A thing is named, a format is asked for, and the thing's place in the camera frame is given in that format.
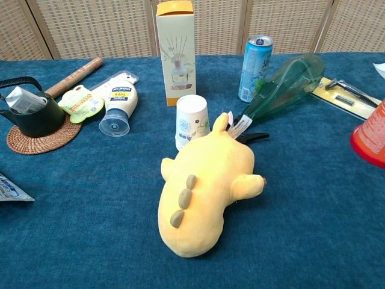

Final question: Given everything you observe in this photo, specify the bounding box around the yellow plush dinosaur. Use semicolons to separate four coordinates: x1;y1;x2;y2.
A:
156;110;267;258

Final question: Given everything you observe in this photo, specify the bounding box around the woven rattan coaster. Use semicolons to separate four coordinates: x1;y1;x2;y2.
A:
6;120;82;156

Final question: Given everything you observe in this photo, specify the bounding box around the woven folding screen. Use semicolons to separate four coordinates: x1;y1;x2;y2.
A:
0;0;385;61

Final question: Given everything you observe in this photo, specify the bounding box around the red plastic container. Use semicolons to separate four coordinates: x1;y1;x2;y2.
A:
350;98;385;169

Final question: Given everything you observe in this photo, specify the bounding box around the mayonnaise squeeze bottle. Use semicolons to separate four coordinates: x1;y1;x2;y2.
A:
98;78;139;138

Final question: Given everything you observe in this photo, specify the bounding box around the reed diffuser box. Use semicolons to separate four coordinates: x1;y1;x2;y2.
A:
155;0;198;107

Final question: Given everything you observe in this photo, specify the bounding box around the brown paper roll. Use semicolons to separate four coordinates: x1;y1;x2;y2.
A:
45;57;104;99

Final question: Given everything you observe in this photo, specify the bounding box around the blue drink can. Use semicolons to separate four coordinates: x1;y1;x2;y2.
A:
238;35;274;103

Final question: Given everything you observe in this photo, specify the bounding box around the green spray bottle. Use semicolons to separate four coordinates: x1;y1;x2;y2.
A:
233;53;326;144

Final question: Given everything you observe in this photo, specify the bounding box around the silver pouch in teapot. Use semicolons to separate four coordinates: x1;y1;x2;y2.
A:
5;86;48;114

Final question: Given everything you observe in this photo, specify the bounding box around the razor on yellow card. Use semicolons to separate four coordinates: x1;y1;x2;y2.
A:
311;76;383;121

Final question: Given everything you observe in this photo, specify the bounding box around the blue tablecloth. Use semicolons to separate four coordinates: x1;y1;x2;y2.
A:
0;52;385;289

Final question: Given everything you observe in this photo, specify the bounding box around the black teapot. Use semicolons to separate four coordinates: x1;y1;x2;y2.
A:
0;76;66;138

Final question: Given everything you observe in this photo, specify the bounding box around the green yellow snack packet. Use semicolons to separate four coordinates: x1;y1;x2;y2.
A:
57;84;105;123

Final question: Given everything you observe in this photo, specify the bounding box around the white phone case package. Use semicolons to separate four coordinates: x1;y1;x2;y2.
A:
90;70;140;94

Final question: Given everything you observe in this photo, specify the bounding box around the blue white toothpaste tube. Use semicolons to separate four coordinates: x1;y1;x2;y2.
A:
0;173;35;202

